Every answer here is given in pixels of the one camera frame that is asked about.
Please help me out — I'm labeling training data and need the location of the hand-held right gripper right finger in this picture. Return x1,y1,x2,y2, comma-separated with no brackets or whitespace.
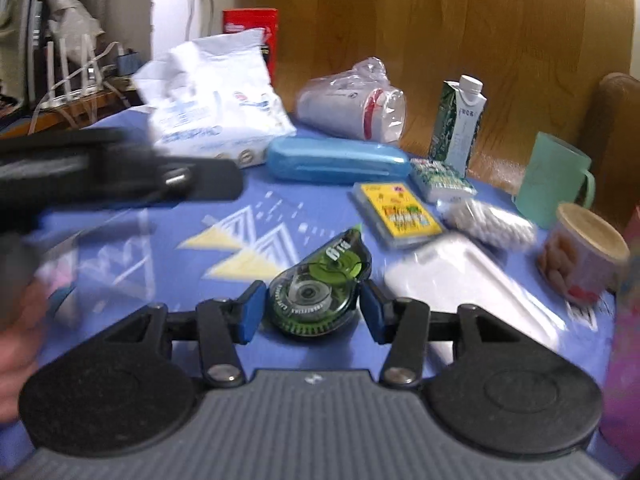
359,280,528,390

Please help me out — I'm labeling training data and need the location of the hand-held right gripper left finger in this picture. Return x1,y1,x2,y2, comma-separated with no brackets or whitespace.
105,280,267,389

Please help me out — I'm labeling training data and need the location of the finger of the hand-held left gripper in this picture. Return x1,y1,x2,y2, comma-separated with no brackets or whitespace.
160,157,244,202

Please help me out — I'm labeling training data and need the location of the green correction tape dispenser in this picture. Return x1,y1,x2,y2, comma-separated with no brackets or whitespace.
269,227,374,342

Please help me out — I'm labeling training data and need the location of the blue plastic case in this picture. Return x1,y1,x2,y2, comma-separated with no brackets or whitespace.
265,135,409,186

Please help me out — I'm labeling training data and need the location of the grey-white plastic bag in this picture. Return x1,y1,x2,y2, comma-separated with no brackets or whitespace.
442,198,537,252

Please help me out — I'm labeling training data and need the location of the pink tin box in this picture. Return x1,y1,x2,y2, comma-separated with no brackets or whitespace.
599,205,640,463

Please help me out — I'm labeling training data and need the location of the person's left hand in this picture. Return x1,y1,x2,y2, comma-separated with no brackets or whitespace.
0,280,51,427

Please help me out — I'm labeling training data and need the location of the wooden side table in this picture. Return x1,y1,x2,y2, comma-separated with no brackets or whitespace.
0,87,147,138

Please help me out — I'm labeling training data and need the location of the white wet wipes pack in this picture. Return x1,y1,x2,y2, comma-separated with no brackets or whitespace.
134,29,297,169

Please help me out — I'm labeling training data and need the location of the white router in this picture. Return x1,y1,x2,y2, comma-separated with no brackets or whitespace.
27,34,109,114

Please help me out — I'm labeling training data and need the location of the white flat plastic box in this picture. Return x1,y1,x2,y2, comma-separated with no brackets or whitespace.
384,232,572,363

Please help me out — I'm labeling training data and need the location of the yellow card box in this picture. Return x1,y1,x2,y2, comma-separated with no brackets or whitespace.
352,182,445,250

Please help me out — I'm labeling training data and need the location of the blue printed tablecloth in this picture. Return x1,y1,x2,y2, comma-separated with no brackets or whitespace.
0,107,623,466

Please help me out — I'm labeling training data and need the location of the blue power adapter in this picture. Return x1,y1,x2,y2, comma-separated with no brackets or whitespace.
117,48,140,76

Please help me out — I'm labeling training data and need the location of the green tissue packet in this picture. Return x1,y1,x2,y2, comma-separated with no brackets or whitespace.
409,157,477,204

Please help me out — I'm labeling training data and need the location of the plastic-wrapped stack of cups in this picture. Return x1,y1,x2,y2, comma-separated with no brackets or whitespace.
295,57,407,144

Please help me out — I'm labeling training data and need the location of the red cardboard box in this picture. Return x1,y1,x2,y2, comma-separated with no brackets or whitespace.
222,8,279,86

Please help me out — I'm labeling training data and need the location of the green and white drink carton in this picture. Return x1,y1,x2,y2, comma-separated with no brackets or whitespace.
428,75,487,177

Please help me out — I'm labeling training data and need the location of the printed paper food cup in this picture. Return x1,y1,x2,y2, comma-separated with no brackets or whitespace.
537,202,631,307

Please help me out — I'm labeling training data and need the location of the light green mug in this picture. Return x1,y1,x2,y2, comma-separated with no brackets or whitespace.
514,131,597,231

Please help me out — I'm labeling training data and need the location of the wooden headboard panel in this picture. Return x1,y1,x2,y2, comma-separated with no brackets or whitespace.
234,0,637,196

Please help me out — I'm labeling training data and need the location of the brown chair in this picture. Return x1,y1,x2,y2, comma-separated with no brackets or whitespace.
579,72,640,233

